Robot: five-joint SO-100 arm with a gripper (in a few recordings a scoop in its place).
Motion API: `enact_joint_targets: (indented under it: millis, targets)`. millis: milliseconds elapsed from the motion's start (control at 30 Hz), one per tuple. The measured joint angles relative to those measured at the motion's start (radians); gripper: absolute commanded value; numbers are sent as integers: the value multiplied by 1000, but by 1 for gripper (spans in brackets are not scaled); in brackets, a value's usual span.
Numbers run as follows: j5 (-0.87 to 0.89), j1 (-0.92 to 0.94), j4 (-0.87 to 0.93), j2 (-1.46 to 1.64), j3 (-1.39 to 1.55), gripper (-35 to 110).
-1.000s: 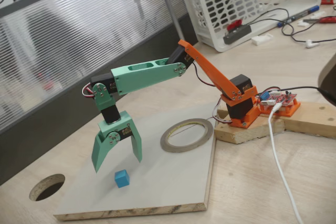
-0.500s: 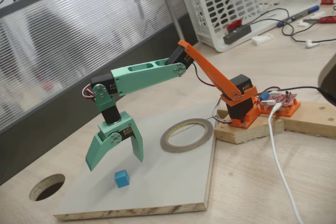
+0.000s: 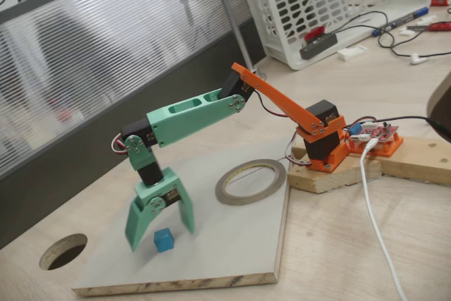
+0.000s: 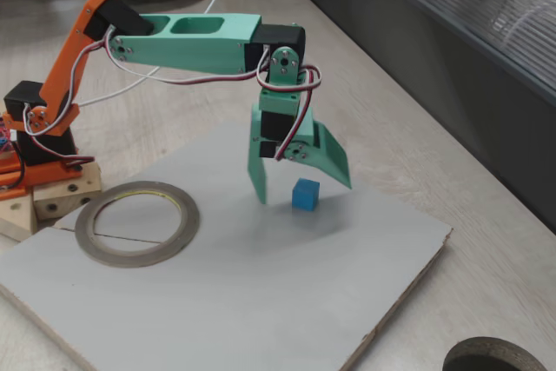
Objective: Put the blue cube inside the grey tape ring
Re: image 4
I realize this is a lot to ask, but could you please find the triangular wooden block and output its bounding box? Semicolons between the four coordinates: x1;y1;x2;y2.
0;190;39;242

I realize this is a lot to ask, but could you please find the blue cube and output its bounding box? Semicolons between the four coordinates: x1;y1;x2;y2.
291;177;321;212

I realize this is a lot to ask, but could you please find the dark round table grommet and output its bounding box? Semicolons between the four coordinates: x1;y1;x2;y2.
441;336;549;371

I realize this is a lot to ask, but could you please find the white flat board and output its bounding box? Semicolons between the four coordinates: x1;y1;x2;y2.
0;122;453;371

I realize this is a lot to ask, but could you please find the grey ring of tape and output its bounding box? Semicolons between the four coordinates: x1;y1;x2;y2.
74;180;202;268

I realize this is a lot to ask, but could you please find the wooden block with holes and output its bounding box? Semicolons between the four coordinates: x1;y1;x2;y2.
33;160;104;221

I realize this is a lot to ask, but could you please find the red controller circuit board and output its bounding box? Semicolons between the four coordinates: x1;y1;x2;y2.
0;112;21;159

